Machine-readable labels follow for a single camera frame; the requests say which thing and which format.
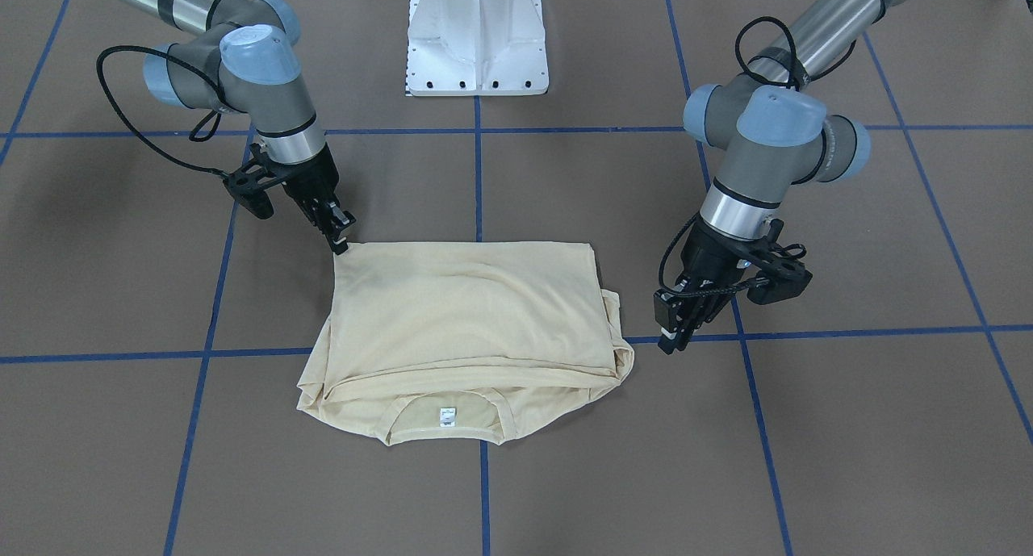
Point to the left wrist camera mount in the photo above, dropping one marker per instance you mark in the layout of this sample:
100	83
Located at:
782	274

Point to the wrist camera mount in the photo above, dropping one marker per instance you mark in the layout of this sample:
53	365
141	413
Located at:
782	274
249	183

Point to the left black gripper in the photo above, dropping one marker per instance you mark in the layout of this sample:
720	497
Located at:
712	257

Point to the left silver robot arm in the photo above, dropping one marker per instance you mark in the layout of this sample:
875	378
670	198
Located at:
774	136

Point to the cream long-sleeve printed shirt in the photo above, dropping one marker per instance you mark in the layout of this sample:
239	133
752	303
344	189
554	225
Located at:
491	341

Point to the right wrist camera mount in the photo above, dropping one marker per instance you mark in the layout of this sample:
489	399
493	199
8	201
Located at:
249	183

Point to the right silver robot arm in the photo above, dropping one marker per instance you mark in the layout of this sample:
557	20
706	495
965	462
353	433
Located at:
241	60

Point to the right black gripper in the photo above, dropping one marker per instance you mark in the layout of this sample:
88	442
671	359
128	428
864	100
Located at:
313	182

